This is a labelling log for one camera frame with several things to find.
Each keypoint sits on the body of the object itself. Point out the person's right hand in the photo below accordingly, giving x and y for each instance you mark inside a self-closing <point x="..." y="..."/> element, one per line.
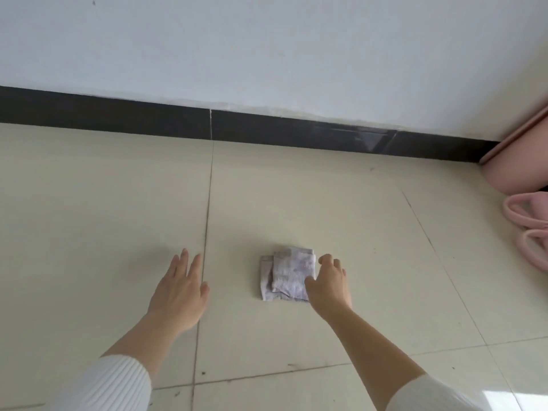
<point x="331" y="291"/>

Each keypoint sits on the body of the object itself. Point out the person's left hand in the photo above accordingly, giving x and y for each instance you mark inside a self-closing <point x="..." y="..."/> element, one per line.
<point x="180" y="295"/>

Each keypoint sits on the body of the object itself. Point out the grey wiping rag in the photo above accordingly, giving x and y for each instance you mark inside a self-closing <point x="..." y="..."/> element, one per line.
<point x="287" y="273"/>

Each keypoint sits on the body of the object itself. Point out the pink pedal resistance band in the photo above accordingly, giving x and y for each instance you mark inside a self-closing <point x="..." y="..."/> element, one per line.
<point x="528" y="226"/>

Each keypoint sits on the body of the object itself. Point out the pink yoga mat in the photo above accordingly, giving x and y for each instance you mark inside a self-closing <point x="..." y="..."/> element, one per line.
<point x="522" y="162"/>

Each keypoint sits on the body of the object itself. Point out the person's left forearm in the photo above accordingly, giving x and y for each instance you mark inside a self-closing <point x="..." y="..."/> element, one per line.
<point x="120" y="368"/>

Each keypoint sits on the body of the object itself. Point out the person's right forearm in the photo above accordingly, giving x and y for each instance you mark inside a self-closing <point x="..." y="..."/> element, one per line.
<point x="385" y="368"/>

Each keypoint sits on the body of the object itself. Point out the black baseboard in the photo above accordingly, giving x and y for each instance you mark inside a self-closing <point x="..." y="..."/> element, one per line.
<point x="128" y="117"/>

